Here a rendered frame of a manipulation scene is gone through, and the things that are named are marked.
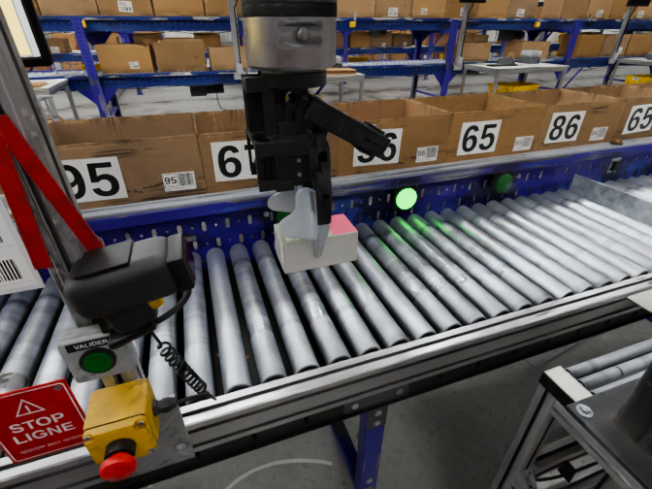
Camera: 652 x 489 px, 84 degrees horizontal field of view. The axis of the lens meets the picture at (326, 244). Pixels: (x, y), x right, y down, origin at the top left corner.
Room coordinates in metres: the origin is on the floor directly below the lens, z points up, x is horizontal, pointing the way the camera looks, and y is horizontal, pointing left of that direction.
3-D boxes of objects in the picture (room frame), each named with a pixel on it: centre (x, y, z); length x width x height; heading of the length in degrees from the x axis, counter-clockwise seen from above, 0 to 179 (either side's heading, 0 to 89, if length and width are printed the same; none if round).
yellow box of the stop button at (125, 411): (0.29, 0.23, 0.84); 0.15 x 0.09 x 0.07; 110
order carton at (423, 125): (1.27, -0.17, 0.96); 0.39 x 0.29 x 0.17; 110
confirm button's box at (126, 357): (0.31, 0.27, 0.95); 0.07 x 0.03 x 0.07; 110
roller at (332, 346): (0.71, 0.05, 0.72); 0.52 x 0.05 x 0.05; 20
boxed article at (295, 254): (0.42, 0.01, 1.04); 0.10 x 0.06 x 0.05; 108
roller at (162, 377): (0.60, 0.36, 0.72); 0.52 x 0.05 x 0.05; 20
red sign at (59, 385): (0.29, 0.34, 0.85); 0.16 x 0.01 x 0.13; 110
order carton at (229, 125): (1.14, 0.20, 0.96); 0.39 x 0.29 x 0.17; 110
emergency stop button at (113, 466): (0.24, 0.25, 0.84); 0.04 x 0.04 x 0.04; 20
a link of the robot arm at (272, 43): (0.41, 0.03, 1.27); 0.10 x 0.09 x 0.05; 18
